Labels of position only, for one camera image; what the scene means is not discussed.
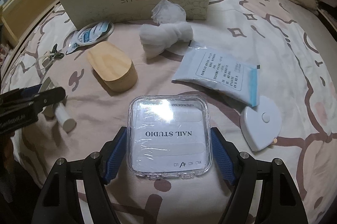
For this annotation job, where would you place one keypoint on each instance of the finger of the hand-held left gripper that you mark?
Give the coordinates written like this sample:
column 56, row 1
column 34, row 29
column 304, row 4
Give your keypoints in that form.
column 31, row 91
column 52, row 96

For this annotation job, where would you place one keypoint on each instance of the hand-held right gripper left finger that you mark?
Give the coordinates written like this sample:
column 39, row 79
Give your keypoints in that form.
column 115, row 161

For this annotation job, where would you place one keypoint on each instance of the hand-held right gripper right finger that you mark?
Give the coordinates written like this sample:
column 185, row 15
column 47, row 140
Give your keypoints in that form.
column 223, row 161

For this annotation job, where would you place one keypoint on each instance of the clear plastic nail box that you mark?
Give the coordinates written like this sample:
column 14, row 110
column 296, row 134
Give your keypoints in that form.
column 168, row 134

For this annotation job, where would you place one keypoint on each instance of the white pouch with blue strip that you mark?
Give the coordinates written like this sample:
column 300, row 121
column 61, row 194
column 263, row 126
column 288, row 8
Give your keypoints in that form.
column 210, row 69

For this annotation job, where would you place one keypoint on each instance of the small white bottle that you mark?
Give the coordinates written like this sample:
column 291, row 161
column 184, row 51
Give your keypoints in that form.
column 67, row 121

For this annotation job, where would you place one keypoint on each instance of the white heart-shaped device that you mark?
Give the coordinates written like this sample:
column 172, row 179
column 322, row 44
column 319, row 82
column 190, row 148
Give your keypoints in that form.
column 255, row 124

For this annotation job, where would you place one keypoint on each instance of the oval wooden box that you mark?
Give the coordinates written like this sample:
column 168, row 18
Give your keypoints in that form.
column 110, row 63

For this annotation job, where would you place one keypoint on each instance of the printed blanket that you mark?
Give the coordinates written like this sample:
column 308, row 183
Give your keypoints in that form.
column 263, row 42

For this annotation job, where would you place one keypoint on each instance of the white gauze cloth bundle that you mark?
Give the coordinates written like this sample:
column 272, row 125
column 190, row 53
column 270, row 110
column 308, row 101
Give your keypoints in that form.
column 163, row 34

